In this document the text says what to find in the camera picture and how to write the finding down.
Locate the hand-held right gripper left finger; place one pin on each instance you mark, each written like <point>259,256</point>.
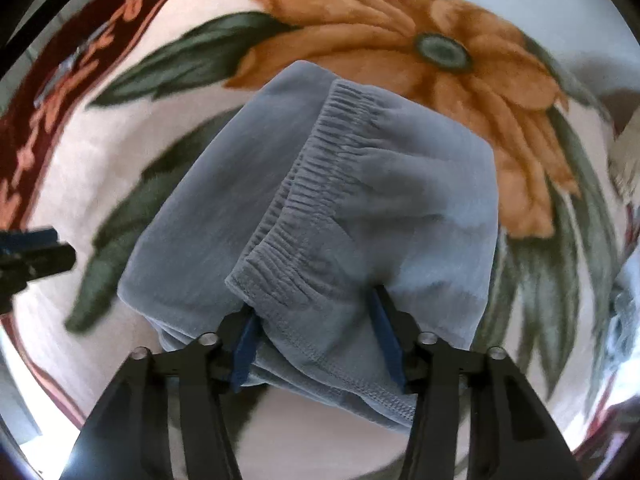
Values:
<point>245,350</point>

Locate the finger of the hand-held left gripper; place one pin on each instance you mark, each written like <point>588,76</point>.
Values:
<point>35,260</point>

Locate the light blue fringed scarf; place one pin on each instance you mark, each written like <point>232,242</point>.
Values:
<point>622,325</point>

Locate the light blue pants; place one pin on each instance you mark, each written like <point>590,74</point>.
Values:
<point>350,200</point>

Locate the floral printed blanket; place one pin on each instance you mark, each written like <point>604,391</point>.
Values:
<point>380,45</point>

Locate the cream fluffy cloth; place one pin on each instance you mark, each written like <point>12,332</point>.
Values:
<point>627,160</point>

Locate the black window frame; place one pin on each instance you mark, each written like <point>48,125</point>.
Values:
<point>35,0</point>

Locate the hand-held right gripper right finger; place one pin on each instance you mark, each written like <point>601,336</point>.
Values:
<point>387,340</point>

